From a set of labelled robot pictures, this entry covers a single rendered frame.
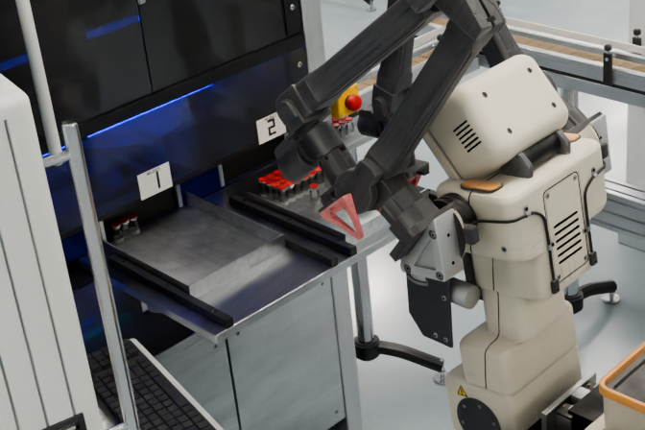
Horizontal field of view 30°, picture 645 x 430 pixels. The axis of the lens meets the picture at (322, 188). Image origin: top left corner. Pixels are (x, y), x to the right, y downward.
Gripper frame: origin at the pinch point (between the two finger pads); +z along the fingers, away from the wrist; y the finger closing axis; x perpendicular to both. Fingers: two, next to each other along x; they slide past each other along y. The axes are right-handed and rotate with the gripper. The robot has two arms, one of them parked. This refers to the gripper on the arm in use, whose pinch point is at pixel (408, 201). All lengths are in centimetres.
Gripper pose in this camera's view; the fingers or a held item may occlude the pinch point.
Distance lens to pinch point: 267.6
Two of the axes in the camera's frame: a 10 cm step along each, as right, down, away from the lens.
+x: -7.2, 3.8, -5.9
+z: 1.6, 9.1, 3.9
